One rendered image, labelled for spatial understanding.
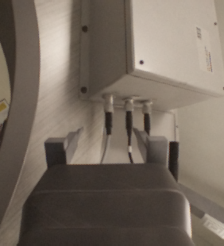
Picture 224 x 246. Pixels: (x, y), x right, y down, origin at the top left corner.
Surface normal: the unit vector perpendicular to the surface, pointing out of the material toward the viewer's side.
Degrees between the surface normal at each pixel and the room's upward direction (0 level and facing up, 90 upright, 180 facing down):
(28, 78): 90
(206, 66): 90
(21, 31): 90
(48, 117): 90
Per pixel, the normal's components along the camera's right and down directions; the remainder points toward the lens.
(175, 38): 0.51, -0.15
